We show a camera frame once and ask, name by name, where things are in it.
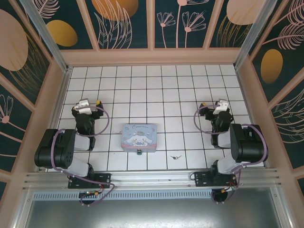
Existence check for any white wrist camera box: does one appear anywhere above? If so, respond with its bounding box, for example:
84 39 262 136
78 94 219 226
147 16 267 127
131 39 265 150
76 99 93 114
213 99 229 115

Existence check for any yellow power connector with wires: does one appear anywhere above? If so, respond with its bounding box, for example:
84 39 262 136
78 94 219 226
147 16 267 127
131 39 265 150
79 190 102 198
219 184 238 193

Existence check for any slotted grey cable duct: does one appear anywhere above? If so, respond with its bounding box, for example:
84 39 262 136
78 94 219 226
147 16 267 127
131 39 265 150
32 190 216 200

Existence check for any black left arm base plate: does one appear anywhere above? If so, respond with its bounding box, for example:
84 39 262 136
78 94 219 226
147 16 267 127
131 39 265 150
68 172 112 190

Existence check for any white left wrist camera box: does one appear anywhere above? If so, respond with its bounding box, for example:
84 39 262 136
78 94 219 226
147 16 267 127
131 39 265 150
76 99 93 114

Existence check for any aluminium mounting rail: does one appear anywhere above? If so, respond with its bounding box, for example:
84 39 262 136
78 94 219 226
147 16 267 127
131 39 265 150
22 168 283 190

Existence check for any pastel cartoon tin box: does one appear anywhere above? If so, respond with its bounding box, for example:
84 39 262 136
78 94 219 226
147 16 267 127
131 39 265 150
121 123 158 152

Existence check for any grey metal sheet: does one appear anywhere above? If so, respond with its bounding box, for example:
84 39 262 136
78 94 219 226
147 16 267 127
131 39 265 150
23 199 285 228

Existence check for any aluminium frame post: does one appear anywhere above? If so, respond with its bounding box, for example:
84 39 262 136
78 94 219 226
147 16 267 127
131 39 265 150
233 0 285 70
18 0 73 73

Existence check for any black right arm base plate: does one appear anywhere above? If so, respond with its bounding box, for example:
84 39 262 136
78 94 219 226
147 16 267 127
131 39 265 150
194 171 238 188

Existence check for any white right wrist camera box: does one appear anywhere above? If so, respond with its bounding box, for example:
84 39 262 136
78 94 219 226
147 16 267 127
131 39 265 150
213 99 229 115

